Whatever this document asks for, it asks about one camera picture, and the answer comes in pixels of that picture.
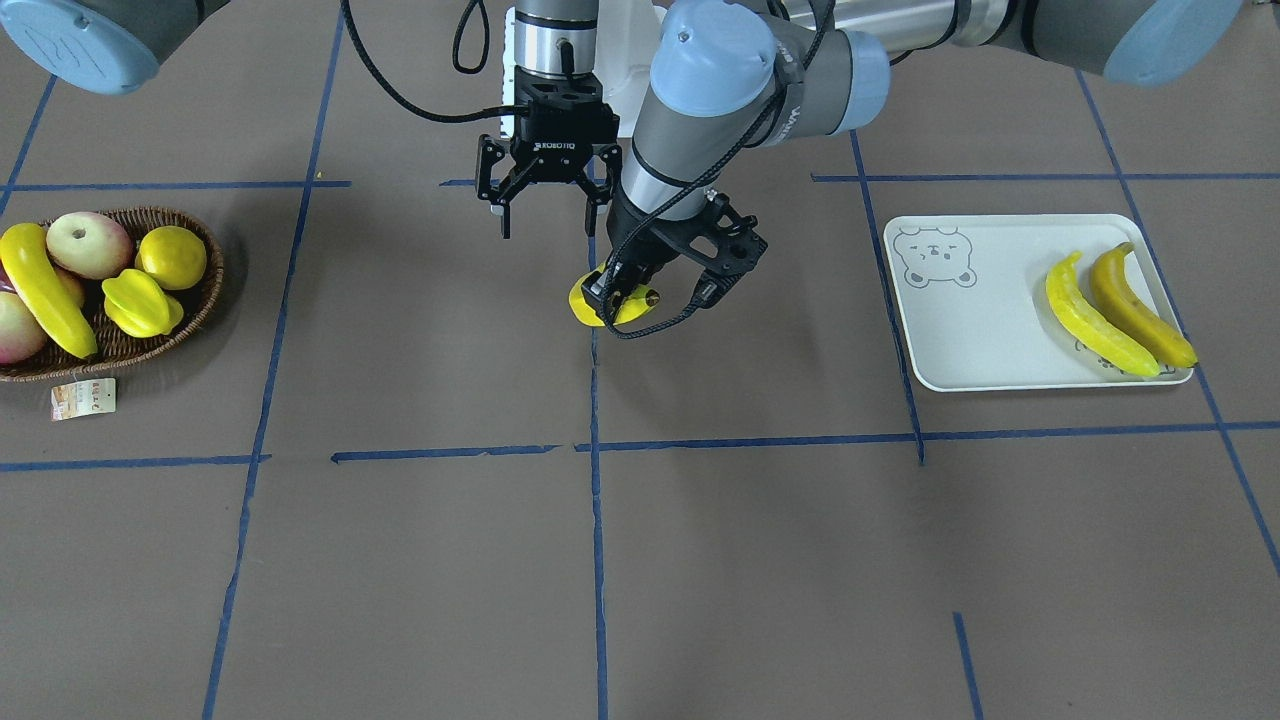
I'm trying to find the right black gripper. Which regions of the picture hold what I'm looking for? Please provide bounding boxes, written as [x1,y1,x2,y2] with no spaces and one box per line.
[474,78,623,240]

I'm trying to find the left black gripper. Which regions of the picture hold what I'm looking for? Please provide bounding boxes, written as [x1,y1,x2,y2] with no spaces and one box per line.
[580,188,691,323]

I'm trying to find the yellow banana long curved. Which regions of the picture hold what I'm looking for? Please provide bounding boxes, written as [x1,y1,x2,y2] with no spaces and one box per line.
[568,265,660,327]

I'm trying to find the yellow banana moved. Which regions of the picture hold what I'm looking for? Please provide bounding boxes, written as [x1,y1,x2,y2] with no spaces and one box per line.
[1089,241,1199,368]
[1044,251,1161,378]

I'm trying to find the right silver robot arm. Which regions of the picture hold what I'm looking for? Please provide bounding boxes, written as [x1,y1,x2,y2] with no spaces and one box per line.
[1,1,622,234]

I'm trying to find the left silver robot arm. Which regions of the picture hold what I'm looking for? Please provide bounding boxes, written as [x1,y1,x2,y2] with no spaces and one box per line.
[570,1,1242,331]

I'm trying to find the brown wicker basket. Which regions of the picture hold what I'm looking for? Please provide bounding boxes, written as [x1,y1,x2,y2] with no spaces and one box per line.
[1,205,224,383]

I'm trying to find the paper basket label tag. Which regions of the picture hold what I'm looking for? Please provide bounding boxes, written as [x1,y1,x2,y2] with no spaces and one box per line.
[50,377,116,421]

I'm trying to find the white bear tray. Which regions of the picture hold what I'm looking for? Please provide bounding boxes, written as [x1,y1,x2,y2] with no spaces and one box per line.
[882,214,1176,392]

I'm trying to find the yellow lemon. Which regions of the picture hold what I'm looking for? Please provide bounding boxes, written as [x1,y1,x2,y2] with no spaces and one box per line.
[134,225,209,291]

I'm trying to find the yellow starfruit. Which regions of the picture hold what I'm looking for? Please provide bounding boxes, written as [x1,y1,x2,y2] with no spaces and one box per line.
[101,269,186,340]

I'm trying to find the pink apple far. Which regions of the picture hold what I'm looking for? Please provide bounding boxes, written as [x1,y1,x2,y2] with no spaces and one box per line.
[45,211,134,281]

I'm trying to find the pink apple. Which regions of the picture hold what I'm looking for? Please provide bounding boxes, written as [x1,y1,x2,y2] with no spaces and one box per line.
[45,211,134,281]
[0,291,50,365]

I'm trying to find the pink apple near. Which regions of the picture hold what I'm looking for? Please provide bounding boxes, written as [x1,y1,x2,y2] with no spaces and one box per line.
[0,291,50,365]

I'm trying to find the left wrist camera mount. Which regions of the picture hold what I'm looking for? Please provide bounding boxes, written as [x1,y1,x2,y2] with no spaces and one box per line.
[654,190,768,309]

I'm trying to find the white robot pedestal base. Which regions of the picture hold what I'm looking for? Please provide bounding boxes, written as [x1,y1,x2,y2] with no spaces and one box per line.
[500,0,671,138]

